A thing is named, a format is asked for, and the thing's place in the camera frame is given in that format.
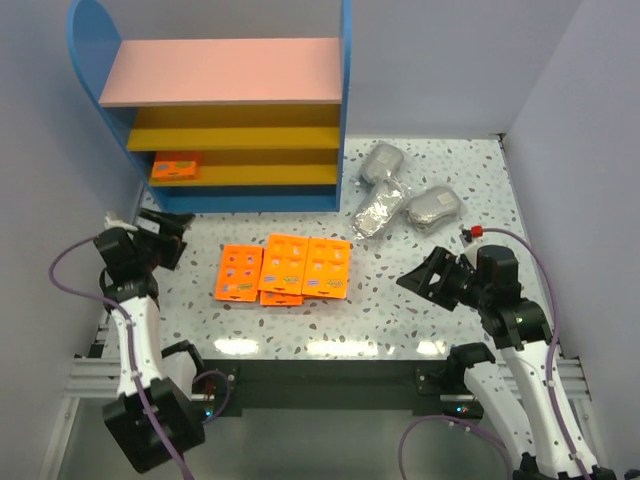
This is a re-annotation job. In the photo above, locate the orange sponge box bottom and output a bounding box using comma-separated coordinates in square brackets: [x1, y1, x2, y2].
[260, 291, 304, 307]

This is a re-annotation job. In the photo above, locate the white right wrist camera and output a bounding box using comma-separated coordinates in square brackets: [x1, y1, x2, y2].
[459, 239, 482, 269]

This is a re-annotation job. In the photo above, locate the silver sponge pack middle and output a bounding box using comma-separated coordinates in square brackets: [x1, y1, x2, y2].
[351, 178, 413, 240]

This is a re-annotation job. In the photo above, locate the silver sponge pack right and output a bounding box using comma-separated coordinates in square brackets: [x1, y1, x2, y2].
[406, 186, 464, 233]

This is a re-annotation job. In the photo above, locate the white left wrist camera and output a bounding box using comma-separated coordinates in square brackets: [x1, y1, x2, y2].
[104, 211, 138, 232]

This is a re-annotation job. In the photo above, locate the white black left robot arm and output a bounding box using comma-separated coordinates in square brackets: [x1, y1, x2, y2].
[93, 208, 204, 479]

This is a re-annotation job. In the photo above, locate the silver sponge pack top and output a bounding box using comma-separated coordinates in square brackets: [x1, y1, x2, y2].
[357, 142, 408, 187]

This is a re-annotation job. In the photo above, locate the silver sponge pack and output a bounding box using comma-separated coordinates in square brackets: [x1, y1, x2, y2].
[351, 178, 413, 240]
[406, 186, 464, 233]
[357, 142, 408, 187]

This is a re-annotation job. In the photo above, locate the blue pink yellow shelf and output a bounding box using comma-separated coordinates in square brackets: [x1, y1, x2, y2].
[66, 1, 352, 213]

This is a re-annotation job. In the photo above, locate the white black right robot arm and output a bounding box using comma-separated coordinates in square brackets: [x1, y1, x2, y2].
[396, 245, 616, 479]

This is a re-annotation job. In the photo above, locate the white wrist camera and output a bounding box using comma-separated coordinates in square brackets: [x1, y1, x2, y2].
[459, 239, 482, 269]
[104, 211, 138, 232]

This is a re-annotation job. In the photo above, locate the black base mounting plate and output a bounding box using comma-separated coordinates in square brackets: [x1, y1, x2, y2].
[169, 357, 485, 420]

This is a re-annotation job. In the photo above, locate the aluminium frame rail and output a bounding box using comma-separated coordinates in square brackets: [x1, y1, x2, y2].
[38, 319, 119, 480]

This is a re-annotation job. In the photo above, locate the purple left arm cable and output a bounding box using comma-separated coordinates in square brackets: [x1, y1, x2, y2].
[48, 236, 232, 480]

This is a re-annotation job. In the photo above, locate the orange sponge box on shelf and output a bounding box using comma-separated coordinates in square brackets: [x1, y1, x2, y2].
[150, 151, 202, 183]

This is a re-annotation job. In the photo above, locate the orange sponge box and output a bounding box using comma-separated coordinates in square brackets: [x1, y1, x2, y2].
[150, 151, 202, 183]
[302, 237, 351, 300]
[258, 234, 309, 295]
[260, 291, 304, 307]
[214, 244, 264, 303]

